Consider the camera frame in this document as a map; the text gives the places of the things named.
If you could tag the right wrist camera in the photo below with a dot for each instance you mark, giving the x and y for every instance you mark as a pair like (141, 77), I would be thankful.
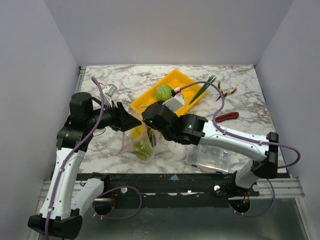
(176, 101)

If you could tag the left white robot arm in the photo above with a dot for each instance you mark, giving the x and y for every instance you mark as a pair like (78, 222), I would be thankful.
(61, 214)

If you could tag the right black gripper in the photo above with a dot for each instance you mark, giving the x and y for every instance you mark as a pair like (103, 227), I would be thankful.
(149, 116)

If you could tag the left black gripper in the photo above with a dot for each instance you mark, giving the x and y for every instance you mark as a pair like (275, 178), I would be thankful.
(123, 120)

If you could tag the green cabbage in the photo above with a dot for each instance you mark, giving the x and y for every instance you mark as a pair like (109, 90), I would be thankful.
(163, 92)

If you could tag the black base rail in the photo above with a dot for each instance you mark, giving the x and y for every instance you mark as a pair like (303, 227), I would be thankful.
(164, 190)

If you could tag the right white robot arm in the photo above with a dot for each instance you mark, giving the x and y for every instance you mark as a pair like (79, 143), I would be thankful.
(191, 129)

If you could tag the green chives bunch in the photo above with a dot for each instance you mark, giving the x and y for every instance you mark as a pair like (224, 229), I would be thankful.
(211, 79)

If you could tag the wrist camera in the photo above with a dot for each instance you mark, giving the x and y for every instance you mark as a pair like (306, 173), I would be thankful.
(108, 91)
(176, 101)

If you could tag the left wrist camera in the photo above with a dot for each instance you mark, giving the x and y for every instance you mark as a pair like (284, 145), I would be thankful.
(108, 91)

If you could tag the clear plastic screw box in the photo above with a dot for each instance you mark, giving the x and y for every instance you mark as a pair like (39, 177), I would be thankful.
(209, 159)

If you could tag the red utility knife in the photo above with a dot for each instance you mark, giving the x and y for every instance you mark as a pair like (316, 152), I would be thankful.
(226, 117)

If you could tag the yellow plastic tray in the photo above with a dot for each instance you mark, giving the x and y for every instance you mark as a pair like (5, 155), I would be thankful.
(174, 79)

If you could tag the clear zip top bag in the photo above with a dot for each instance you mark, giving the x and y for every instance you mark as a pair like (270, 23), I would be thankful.
(152, 135)

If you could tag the celery stalk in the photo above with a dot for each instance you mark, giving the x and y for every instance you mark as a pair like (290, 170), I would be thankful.
(143, 149)

